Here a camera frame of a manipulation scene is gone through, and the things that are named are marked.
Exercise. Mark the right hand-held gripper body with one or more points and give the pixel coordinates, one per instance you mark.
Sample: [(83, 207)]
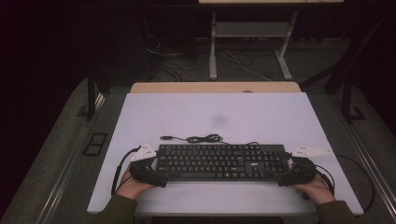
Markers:
[(303, 171)]

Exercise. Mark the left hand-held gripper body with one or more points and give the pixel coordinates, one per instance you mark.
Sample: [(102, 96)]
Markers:
[(143, 171)]

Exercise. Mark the black computer keyboard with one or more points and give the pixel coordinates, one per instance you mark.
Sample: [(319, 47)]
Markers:
[(218, 161)]

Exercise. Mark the person's left hand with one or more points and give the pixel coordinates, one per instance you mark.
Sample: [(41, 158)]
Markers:
[(130, 188)]

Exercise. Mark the person's right hand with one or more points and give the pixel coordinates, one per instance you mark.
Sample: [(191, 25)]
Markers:
[(316, 189)]

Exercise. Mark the black metal stand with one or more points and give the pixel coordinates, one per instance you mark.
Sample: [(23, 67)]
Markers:
[(346, 99), (91, 99)]

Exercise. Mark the white table board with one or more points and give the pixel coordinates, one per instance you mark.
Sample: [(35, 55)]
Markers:
[(218, 109)]

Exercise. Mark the grey metal stand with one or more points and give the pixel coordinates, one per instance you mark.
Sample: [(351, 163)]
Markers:
[(249, 29)]

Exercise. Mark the aluminium floor rail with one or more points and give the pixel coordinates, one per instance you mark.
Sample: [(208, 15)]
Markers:
[(385, 190), (67, 165)]

